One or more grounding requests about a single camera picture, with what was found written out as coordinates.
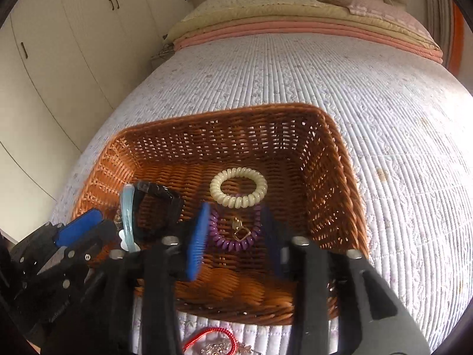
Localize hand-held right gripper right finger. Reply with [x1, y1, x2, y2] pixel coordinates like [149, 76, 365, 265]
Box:
[260, 207, 431, 355]

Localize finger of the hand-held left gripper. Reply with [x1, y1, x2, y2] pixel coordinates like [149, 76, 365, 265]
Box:
[61, 220, 118, 282]
[55, 209, 108, 248]

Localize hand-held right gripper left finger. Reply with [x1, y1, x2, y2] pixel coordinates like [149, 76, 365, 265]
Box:
[110, 202, 212, 355]

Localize black sunglasses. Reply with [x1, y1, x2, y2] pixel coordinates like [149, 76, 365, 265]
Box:
[118, 181, 185, 255]

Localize brown wicker basket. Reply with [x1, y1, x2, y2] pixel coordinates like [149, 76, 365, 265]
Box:
[70, 103, 371, 326]

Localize gold charm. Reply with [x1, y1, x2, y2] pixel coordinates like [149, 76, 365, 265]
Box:
[230, 217, 253, 242]

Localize white quilted bedspread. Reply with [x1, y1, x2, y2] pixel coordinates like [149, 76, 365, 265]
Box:
[48, 33, 473, 355]

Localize white wardrobe doors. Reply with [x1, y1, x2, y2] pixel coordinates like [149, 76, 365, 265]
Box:
[0, 0, 193, 232]

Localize pink folded blanket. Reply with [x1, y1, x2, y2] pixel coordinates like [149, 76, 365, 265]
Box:
[172, 21, 444, 64]

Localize pink checked pillow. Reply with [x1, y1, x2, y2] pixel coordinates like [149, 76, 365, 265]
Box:
[324, 0, 430, 35]

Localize striped curtain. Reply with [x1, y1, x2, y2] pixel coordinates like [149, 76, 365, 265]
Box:
[421, 0, 473, 84]

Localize purple spiral hair tie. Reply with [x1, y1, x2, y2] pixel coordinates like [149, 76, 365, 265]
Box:
[208, 203, 265, 253]

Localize cream spiral hair tie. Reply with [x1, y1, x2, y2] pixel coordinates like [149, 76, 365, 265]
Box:
[209, 167, 268, 209]

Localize red cord bracelet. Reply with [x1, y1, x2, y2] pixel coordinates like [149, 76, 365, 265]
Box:
[182, 327, 239, 355]

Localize silver chain jewelry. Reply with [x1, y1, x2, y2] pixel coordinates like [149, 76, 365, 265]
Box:
[199, 342, 256, 355]

